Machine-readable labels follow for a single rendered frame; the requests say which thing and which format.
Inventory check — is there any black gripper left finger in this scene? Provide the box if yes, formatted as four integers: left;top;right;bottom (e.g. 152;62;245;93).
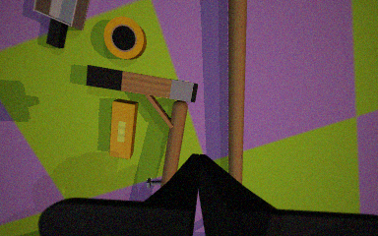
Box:
38;153;201;236

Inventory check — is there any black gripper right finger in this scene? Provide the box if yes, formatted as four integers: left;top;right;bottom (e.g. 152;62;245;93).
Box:
198;154;378;236

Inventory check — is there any orange rectangular block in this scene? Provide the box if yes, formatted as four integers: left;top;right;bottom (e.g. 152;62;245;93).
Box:
109;98;139;159

